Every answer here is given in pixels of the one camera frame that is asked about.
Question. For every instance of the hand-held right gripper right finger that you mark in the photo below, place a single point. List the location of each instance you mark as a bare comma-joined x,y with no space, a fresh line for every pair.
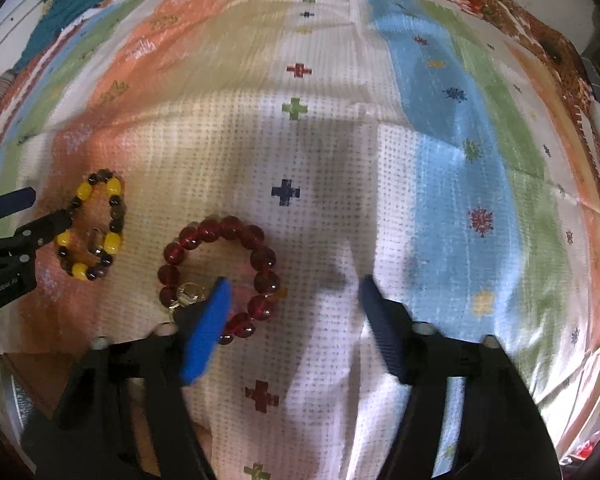
380,320

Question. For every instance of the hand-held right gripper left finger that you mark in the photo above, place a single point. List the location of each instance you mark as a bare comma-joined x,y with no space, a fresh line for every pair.
205,340

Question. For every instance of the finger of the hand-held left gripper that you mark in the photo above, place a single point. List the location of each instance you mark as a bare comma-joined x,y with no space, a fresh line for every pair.
10,201
50,225

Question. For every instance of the white bed headboard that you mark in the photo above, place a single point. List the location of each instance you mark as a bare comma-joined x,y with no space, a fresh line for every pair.
5,35

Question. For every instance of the striped colourful mat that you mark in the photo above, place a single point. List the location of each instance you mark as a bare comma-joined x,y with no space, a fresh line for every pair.
330,160

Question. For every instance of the small black object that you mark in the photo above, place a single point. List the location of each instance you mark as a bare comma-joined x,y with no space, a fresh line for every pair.
556,55

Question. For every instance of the grey metal frame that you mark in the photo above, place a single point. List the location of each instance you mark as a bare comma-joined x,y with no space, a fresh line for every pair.
597,80

